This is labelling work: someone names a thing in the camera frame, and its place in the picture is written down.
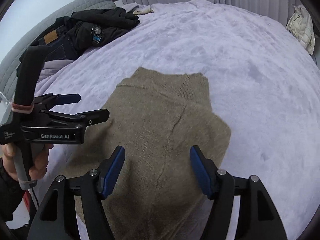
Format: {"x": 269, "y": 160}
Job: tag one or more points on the dark blue jeans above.
{"x": 56, "y": 42}

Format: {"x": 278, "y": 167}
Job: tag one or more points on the small cream cloth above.
{"x": 143, "y": 11}

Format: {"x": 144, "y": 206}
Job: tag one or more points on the black jacket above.
{"x": 105, "y": 23}

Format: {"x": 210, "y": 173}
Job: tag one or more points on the tan knit sweater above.
{"x": 155, "y": 135}

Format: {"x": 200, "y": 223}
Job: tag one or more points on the grey quilted headboard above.
{"x": 50, "y": 12}

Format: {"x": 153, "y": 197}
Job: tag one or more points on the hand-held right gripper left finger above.
{"x": 113, "y": 170}

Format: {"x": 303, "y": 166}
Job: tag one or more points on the red object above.
{"x": 27, "y": 201}

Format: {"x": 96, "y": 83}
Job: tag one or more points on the lavender fleece blanket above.
{"x": 250, "y": 85}

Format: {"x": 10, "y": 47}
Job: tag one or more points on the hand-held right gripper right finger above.
{"x": 201, "y": 172}

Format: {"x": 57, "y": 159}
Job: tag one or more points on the white puffer jacket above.
{"x": 301, "y": 28}

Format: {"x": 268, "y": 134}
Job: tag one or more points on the person's left hand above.
{"x": 40, "y": 165}

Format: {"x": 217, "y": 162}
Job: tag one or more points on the person's left forearm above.
{"x": 10, "y": 195}

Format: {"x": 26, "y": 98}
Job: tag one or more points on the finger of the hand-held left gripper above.
{"x": 96, "y": 115}
{"x": 67, "y": 98}

